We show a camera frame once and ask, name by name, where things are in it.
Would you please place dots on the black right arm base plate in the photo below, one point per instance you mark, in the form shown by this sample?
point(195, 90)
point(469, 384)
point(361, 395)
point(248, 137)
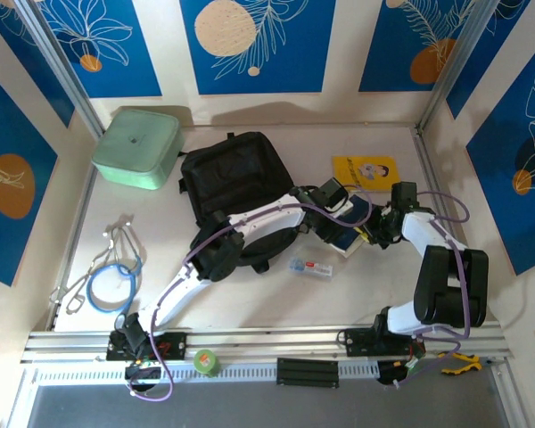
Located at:
point(359, 342)

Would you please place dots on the mint green lunch box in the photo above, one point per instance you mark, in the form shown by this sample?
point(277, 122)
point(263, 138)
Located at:
point(136, 149)

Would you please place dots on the black fabric backpack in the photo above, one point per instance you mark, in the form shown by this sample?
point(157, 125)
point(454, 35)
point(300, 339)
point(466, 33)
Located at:
point(232, 174)

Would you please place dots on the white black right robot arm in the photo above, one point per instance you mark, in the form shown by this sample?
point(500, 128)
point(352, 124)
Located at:
point(450, 285)

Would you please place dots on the yellow black pliers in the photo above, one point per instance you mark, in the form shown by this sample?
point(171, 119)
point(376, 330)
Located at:
point(461, 359)

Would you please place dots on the aluminium side rail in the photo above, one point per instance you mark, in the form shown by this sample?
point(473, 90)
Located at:
point(450, 223)
point(73, 232)

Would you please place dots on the blue poster with white flower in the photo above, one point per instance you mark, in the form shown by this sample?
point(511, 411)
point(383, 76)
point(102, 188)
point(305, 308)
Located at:
point(111, 44)

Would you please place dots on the dark blue notebook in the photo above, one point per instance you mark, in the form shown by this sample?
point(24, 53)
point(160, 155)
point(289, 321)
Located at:
point(347, 246)

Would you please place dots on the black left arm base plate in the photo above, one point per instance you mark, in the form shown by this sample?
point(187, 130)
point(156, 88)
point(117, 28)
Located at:
point(174, 345)

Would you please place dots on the green tape roll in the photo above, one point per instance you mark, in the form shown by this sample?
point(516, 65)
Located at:
point(206, 362)

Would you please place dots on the toothpaste tube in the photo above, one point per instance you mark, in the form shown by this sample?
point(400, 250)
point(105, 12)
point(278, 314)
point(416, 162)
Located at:
point(312, 268)

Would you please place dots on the aluminium corner post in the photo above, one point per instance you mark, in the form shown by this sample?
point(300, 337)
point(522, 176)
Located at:
point(62, 71)
point(448, 62)

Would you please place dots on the yellow cartoon book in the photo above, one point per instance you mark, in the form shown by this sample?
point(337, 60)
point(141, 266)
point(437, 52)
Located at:
point(365, 171)

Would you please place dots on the blue poster with cream circle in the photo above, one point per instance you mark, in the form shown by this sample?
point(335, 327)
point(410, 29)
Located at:
point(258, 44)

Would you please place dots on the blue tube stethoscope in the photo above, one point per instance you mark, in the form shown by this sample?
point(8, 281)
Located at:
point(89, 292)

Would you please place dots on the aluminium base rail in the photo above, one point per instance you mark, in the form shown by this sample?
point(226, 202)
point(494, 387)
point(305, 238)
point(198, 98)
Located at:
point(267, 341)

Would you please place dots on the blue poster with orange circle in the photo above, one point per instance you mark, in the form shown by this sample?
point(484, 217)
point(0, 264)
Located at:
point(410, 44)
point(517, 156)
point(13, 178)

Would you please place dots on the black ribbed block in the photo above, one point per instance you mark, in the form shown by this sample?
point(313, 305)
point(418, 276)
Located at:
point(307, 372)

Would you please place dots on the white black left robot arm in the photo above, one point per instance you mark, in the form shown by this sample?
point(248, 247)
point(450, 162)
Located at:
point(267, 218)

